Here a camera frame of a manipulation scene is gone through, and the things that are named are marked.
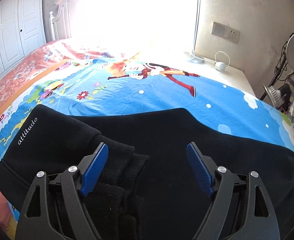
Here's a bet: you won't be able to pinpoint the white charger with cable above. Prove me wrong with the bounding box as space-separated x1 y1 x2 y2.
215 51 230 72

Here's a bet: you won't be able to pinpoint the white nightstand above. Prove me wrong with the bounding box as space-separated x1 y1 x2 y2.
186 58 255 96

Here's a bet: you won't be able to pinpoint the blue cartoon bed sheet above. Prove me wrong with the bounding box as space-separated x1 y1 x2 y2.
0 55 294 240

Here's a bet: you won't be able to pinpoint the white headboard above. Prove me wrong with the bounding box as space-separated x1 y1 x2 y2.
49 0 128 42

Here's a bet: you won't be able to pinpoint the wall switch socket plate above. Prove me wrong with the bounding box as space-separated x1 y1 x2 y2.
211 22 240 44

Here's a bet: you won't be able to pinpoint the black pants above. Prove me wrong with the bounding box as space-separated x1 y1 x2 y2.
0 105 294 239

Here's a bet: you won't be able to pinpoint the white wardrobe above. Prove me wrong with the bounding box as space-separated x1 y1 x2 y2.
0 0 46 79

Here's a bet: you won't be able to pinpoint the pink floral quilt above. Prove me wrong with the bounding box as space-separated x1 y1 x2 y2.
0 38 118 230

